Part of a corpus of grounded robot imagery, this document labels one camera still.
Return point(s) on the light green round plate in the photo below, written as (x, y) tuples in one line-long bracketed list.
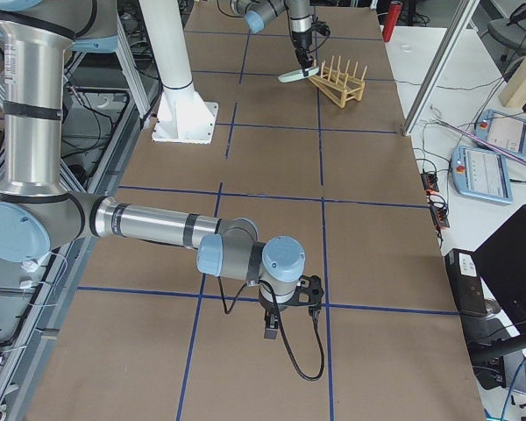
[(297, 75)]

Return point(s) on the wooden dish rack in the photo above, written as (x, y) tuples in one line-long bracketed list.
[(340, 83)]

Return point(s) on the black power strip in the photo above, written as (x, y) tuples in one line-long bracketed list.
[(439, 208)]

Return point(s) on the black computer box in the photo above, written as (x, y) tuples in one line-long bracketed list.
[(466, 286)]

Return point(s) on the near teach pendant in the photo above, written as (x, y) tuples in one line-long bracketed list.
[(481, 174)]

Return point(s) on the teach pendant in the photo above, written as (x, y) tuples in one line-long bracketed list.
[(481, 174), (501, 130)]

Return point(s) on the far teach pendant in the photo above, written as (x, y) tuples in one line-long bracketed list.
[(501, 130)]

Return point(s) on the grey office chair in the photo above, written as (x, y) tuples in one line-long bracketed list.
[(510, 33)]

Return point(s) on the black laptop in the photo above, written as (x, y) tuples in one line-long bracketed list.
[(501, 262)]

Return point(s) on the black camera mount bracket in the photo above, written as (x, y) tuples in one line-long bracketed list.
[(308, 293)]

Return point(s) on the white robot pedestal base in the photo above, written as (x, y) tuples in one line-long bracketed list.
[(183, 116)]

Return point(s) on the aluminium frame post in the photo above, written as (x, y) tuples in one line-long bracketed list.
[(458, 24)]

